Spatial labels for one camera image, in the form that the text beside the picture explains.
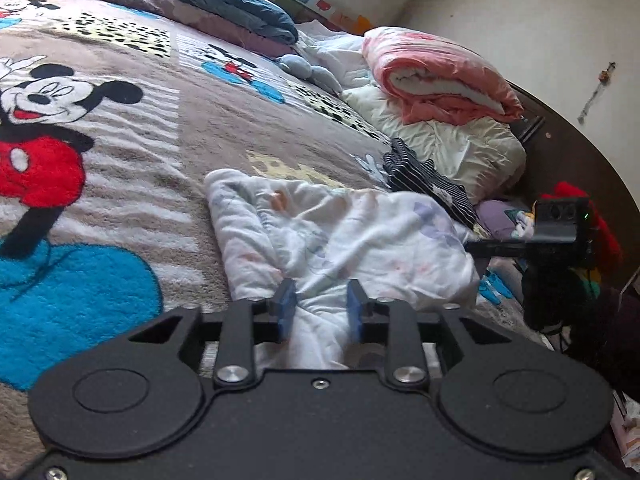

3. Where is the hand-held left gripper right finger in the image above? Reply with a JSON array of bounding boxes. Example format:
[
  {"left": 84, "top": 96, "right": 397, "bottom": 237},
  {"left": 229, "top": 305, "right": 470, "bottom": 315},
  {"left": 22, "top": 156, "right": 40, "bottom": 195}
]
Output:
[{"left": 346, "top": 279, "right": 526, "bottom": 392}]

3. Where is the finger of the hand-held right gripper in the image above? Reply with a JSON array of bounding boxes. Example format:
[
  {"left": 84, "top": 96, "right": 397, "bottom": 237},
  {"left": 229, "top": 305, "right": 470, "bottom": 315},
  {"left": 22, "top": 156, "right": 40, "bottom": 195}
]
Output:
[{"left": 465, "top": 239, "right": 535, "bottom": 261}]

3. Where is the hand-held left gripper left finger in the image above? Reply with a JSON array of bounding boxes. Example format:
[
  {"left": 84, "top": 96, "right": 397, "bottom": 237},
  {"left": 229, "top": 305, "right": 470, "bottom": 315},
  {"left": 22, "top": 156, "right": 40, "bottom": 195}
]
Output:
[{"left": 115, "top": 277, "right": 299, "bottom": 389}]

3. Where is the white floral garment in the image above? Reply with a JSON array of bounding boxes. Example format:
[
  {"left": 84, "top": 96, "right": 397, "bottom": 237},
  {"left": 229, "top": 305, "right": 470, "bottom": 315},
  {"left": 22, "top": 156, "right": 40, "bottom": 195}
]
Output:
[{"left": 204, "top": 169, "right": 482, "bottom": 368}]

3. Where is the lavender printed garment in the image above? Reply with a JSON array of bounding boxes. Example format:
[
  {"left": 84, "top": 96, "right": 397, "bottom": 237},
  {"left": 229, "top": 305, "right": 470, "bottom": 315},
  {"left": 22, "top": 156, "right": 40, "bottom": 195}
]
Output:
[{"left": 475, "top": 199, "right": 536, "bottom": 241}]

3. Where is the red plush garment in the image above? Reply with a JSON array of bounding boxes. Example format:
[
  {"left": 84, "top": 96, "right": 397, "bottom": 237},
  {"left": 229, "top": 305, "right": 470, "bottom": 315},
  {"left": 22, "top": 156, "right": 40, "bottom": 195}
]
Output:
[{"left": 540, "top": 181, "right": 623, "bottom": 281}]

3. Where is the dark striped folded garment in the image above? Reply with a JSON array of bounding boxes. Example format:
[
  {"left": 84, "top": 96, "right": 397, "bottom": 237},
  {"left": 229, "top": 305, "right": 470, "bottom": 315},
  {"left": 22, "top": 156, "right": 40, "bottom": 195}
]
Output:
[{"left": 382, "top": 137, "right": 478, "bottom": 226}]

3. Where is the white duvet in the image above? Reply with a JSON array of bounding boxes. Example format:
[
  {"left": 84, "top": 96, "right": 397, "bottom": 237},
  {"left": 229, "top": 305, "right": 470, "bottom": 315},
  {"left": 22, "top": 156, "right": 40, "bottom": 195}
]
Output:
[{"left": 295, "top": 20, "right": 528, "bottom": 206}]

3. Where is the pink folded quilt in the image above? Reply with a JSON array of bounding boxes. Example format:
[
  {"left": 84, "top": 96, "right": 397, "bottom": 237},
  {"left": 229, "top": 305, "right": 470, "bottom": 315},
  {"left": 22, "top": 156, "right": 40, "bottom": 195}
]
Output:
[{"left": 361, "top": 26, "right": 525, "bottom": 125}]

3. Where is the cartoon mouse printed blanket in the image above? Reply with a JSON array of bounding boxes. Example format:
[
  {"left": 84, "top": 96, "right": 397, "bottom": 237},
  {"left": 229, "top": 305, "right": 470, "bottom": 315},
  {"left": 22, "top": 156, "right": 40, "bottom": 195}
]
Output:
[{"left": 0, "top": 0, "right": 501, "bottom": 411}]

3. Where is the light blue plush toy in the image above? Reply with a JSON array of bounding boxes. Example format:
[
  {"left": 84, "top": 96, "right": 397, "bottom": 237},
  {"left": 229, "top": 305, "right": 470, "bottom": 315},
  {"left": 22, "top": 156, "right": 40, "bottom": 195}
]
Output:
[{"left": 276, "top": 54, "right": 343, "bottom": 93}]

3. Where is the blue folded blanket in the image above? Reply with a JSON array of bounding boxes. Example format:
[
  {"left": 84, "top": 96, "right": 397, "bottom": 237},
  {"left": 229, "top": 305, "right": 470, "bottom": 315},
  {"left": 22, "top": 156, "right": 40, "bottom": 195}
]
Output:
[{"left": 172, "top": 0, "right": 299, "bottom": 45}]

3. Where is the hanging wall ornament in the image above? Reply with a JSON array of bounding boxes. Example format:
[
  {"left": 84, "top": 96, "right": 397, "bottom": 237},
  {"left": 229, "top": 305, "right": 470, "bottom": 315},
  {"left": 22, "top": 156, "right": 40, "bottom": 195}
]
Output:
[{"left": 577, "top": 61, "right": 617, "bottom": 126}]

